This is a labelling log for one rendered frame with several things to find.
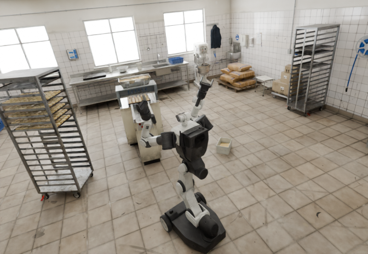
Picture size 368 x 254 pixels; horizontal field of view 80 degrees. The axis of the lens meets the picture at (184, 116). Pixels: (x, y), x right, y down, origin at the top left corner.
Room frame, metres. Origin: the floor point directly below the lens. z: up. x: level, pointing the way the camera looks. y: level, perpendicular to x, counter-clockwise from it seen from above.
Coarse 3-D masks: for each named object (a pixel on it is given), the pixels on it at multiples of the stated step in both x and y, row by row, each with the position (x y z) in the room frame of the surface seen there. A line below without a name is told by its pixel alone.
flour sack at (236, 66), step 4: (228, 64) 6.90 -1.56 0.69; (232, 64) 6.87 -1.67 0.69; (236, 64) 6.82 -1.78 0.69; (240, 64) 6.77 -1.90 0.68; (244, 64) 6.74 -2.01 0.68; (228, 68) 6.85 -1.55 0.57; (232, 68) 6.68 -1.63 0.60; (236, 68) 6.52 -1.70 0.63; (240, 68) 6.38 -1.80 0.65; (244, 68) 6.40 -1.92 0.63; (248, 68) 6.52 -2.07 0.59
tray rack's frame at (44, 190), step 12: (12, 72) 2.82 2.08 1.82; (24, 72) 2.74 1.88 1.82; (36, 72) 2.66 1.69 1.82; (48, 72) 2.69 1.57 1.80; (0, 108) 2.54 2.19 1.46; (12, 132) 2.54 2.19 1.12; (36, 156) 2.75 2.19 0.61; (72, 180) 2.70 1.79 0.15; (84, 180) 2.67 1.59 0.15; (48, 192) 2.50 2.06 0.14; (60, 192) 2.49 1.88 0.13; (72, 192) 2.47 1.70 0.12
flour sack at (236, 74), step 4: (232, 72) 6.47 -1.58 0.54; (236, 72) 6.41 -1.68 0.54; (240, 72) 6.38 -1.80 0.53; (244, 72) 6.35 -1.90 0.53; (248, 72) 6.35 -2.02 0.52; (252, 72) 6.40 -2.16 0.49; (232, 76) 6.42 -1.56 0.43; (236, 76) 6.26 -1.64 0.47; (240, 76) 6.20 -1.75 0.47; (244, 76) 6.27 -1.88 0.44; (248, 76) 6.33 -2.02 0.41
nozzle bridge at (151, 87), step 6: (150, 84) 3.87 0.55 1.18; (156, 84) 3.85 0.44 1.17; (120, 90) 3.70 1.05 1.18; (126, 90) 3.81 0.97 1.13; (132, 90) 3.83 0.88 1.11; (138, 90) 3.85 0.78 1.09; (144, 90) 3.88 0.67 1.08; (150, 90) 3.91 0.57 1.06; (156, 90) 3.85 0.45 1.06; (120, 96) 3.75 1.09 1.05; (126, 96) 3.75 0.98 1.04; (156, 96) 3.95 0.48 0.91; (120, 102) 3.79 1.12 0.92
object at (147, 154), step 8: (136, 112) 3.45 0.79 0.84; (136, 120) 3.12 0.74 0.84; (136, 128) 3.06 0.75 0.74; (152, 128) 3.12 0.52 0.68; (136, 136) 3.06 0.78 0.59; (144, 152) 3.07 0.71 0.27; (152, 152) 3.10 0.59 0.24; (160, 152) 3.14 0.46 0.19; (144, 160) 3.07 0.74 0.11; (152, 160) 3.13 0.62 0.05
